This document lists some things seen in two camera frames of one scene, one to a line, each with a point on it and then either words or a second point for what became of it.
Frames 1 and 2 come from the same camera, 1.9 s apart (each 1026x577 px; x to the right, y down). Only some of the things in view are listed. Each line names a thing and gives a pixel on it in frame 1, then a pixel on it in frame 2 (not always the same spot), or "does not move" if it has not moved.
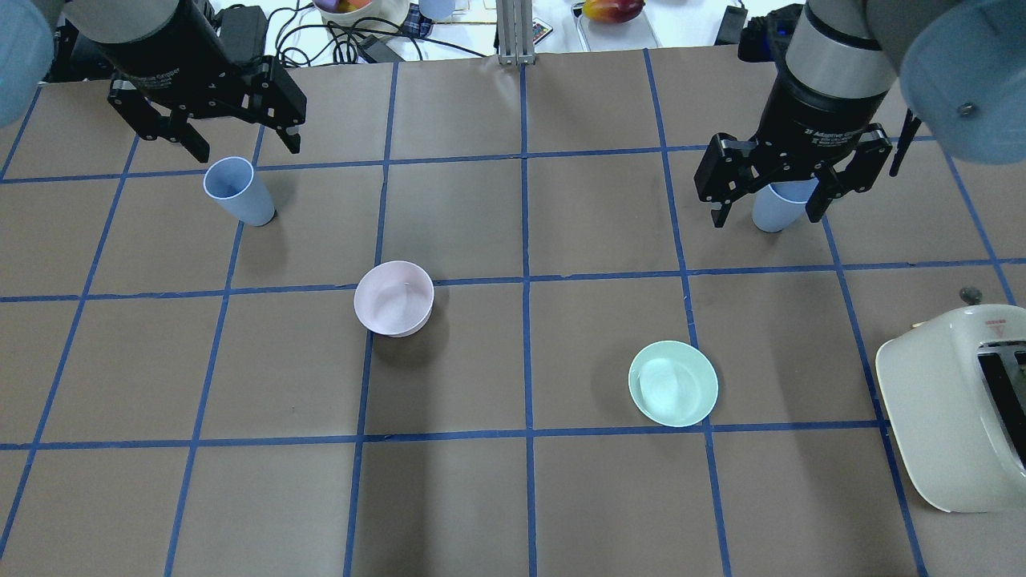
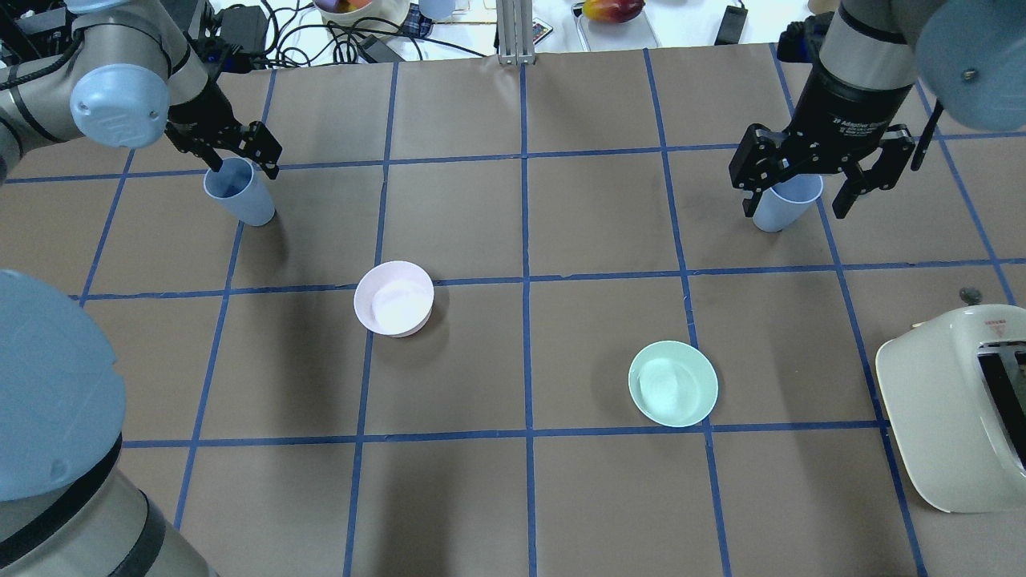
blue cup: x=233 y=181 does not move
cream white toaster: x=955 y=389 does not move
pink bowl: x=394 y=298 does not move
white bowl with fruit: x=359 y=18 does not move
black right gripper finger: x=719 y=215 to x=751 y=204
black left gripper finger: x=292 y=142 to x=268 y=163
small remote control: x=540 y=30 does not move
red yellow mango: x=612 y=11 does not move
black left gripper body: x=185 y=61 to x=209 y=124
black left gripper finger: x=143 y=114 to x=214 y=161
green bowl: x=673 y=382 does not move
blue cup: x=777 y=206 does not move
